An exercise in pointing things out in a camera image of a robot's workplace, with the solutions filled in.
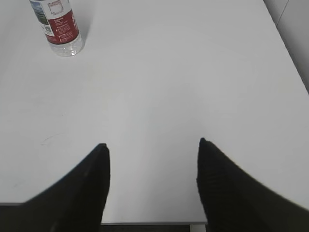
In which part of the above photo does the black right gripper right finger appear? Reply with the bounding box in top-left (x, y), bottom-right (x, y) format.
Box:
top-left (197, 138), bottom-right (309, 232)

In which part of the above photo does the Nongfu Spring water bottle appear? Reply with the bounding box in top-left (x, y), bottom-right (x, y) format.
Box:
top-left (30, 0), bottom-right (83, 57)

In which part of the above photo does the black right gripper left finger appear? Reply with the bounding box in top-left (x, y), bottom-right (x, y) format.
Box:
top-left (0, 144), bottom-right (111, 232)

